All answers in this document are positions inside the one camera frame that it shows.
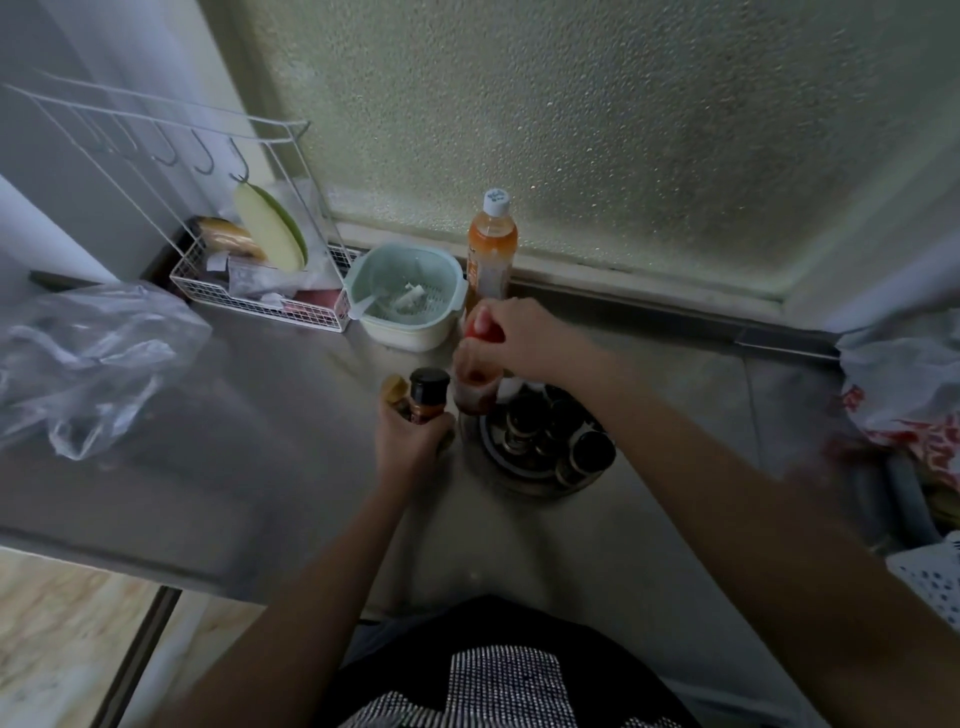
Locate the person's right hand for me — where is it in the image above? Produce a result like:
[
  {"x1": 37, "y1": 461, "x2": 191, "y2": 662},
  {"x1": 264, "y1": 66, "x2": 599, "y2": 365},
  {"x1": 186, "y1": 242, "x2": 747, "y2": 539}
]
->
[{"x1": 453, "y1": 297, "x2": 606, "y2": 391}]

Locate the person's left hand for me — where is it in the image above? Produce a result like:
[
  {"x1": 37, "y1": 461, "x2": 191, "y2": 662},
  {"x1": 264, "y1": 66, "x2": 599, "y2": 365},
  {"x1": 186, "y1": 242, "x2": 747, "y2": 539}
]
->
[{"x1": 374, "y1": 396, "x2": 458, "y2": 498}]

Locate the black-capped spice jar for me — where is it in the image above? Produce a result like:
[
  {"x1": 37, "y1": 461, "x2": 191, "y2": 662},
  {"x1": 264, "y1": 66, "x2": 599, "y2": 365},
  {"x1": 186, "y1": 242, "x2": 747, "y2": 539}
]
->
[{"x1": 407, "y1": 367, "x2": 453, "y2": 426}]

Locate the red-capped sauce bottle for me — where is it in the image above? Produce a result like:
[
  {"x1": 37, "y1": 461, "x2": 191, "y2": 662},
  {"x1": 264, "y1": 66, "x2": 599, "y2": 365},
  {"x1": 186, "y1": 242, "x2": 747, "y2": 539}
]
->
[{"x1": 454, "y1": 306, "x2": 505, "y2": 418}]

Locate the yellow-capped spice jar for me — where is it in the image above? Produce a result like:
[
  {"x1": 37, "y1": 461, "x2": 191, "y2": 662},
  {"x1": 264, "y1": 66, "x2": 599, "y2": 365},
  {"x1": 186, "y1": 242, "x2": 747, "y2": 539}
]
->
[{"x1": 381, "y1": 374, "x2": 412, "y2": 421}]

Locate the person's right forearm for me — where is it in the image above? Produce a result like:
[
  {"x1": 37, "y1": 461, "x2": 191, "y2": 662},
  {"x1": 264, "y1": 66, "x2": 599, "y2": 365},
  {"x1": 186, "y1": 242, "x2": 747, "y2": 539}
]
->
[{"x1": 573, "y1": 348, "x2": 960, "y2": 728}]

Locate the person's left forearm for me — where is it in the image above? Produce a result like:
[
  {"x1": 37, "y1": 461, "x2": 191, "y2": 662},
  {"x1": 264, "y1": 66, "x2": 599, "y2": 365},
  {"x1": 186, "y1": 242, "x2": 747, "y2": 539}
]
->
[{"x1": 153, "y1": 483, "x2": 445, "y2": 728}]

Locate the pale green colander bowl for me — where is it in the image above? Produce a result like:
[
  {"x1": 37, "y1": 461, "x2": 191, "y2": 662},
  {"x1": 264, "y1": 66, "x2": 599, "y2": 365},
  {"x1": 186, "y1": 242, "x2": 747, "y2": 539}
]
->
[{"x1": 343, "y1": 241, "x2": 469, "y2": 354}]

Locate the dark-lidded spice jar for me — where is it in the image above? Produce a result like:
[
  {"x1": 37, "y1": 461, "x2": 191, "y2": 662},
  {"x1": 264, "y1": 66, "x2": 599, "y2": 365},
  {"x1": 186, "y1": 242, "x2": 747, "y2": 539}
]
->
[
  {"x1": 557, "y1": 429, "x2": 618, "y2": 486},
  {"x1": 547, "y1": 397, "x2": 585, "y2": 445},
  {"x1": 504, "y1": 393, "x2": 549, "y2": 453}
]

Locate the round metal spice carousel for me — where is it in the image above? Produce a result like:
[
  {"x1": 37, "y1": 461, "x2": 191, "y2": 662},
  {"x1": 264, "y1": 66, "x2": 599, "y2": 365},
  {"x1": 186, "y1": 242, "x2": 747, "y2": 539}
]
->
[{"x1": 459, "y1": 378, "x2": 618, "y2": 501}]

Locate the orange bottle with white cap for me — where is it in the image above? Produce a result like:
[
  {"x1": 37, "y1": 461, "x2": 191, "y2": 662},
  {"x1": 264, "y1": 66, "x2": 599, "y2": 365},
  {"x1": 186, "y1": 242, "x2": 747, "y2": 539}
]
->
[{"x1": 464, "y1": 188, "x2": 520, "y2": 315}]

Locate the white packet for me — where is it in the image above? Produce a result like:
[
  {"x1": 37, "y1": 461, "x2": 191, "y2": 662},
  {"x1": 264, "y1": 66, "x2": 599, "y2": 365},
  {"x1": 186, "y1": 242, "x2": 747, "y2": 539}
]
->
[{"x1": 225, "y1": 255, "x2": 301, "y2": 309}]

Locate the green and cream plate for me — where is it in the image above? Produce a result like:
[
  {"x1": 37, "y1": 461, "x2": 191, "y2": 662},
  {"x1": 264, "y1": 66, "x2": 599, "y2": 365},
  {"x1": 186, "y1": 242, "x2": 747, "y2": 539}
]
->
[{"x1": 232, "y1": 180, "x2": 310, "y2": 274}]

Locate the frosted glass window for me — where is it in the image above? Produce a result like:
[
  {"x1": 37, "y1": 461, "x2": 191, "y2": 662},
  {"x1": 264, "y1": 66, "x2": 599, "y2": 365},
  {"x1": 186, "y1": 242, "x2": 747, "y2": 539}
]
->
[{"x1": 201, "y1": 0, "x2": 960, "y2": 303}]

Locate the black checkered garment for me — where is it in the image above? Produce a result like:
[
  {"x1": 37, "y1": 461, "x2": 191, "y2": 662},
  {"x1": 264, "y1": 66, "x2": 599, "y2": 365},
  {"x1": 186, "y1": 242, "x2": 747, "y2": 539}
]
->
[{"x1": 313, "y1": 595, "x2": 702, "y2": 728}]

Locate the yellow sponge in wrapper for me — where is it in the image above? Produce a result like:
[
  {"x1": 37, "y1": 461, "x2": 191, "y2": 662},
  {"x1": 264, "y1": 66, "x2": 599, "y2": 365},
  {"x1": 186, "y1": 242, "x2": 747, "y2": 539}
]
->
[{"x1": 195, "y1": 217, "x2": 265, "y2": 262}]

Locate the clear plastic bag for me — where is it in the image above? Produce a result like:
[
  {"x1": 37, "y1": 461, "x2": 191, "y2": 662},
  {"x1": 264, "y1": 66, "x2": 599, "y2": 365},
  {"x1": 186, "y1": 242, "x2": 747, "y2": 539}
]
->
[{"x1": 0, "y1": 280, "x2": 214, "y2": 462}]

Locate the dark metal table leg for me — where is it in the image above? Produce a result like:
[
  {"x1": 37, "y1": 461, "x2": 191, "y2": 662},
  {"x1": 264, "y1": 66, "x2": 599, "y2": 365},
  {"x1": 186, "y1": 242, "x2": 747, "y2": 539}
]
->
[{"x1": 90, "y1": 585, "x2": 185, "y2": 728}]

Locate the white and red plastic bag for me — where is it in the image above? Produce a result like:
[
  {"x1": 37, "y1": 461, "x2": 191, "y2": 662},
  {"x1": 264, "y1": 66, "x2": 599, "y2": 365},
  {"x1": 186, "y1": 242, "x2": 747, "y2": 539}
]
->
[{"x1": 836, "y1": 309, "x2": 960, "y2": 492}]

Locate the white perforated basket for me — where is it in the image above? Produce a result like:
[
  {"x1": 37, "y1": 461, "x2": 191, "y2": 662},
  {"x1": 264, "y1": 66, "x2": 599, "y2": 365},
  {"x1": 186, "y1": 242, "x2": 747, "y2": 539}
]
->
[{"x1": 885, "y1": 531, "x2": 960, "y2": 633}]

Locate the white wire rack with hooks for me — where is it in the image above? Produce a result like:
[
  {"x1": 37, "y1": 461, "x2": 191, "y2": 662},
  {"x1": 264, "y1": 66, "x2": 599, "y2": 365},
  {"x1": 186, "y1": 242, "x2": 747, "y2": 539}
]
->
[{"x1": 2, "y1": 69, "x2": 361, "y2": 334}]

